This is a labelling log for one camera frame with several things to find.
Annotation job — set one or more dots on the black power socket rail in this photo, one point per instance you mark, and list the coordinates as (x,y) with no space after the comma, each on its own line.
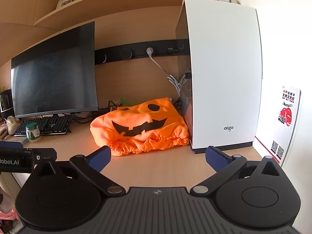
(139,51)

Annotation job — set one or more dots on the black keyboard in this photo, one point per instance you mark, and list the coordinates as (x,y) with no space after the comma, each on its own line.
(53,124)

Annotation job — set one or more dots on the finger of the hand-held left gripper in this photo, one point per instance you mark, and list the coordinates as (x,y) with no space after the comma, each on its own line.
(46,153)

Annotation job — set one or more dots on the glass jar with green lid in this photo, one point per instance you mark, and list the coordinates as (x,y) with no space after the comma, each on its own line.
(33,134)

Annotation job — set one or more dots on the green snack packet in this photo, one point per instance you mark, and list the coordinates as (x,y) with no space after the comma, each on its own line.
(25,142)

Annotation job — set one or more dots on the wooden wall shelf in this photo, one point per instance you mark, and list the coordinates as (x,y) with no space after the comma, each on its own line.
(109,7)

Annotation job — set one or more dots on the black desktop appliance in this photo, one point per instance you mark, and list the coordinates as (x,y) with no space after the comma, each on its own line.
(6,102)

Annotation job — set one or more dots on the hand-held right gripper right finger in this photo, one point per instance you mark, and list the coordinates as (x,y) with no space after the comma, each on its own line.
(217,159)

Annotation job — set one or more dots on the pink cloth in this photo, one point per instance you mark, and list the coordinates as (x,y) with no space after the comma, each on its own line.
(7,214)

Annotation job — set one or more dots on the small white shoe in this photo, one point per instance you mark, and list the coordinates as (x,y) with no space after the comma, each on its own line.
(12,125)

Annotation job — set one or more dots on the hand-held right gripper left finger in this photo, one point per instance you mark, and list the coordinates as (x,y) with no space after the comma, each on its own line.
(101,158)

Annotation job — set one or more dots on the black curved monitor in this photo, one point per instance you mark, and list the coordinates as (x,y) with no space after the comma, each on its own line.
(53,73)

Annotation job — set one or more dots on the white picture frame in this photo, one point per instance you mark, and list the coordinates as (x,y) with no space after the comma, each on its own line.
(69,1)

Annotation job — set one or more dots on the orange pumpkin costume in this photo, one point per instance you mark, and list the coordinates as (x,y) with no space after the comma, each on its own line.
(136,117)

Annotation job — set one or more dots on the white printed poster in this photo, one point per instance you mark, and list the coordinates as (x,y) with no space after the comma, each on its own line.
(285,126)

